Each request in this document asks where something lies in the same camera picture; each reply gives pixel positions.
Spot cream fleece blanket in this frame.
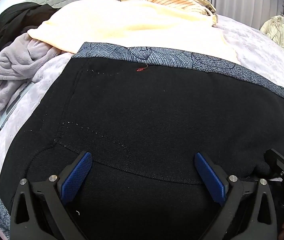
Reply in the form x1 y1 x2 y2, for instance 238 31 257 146
27 0 237 64

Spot black pants with patterned waistband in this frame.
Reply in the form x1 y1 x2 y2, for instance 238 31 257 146
0 42 284 240

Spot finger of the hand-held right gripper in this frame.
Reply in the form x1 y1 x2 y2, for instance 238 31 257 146
264 149 284 180

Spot lavender plush bed blanket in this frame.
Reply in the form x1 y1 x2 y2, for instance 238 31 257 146
0 14 284 198

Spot black clothes pile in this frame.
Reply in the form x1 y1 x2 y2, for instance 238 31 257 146
0 2 60 48

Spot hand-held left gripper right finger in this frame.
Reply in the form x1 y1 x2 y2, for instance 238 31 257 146
194 152 279 240

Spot grey fleece robe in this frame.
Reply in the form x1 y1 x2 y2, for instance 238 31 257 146
0 33 62 130

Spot white puffer jacket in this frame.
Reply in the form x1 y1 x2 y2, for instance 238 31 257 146
260 15 284 58

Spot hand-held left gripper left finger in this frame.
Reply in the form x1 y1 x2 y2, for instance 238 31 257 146
9 151 93 240

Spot beige striped garment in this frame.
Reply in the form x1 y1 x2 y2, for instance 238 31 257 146
121 0 219 27

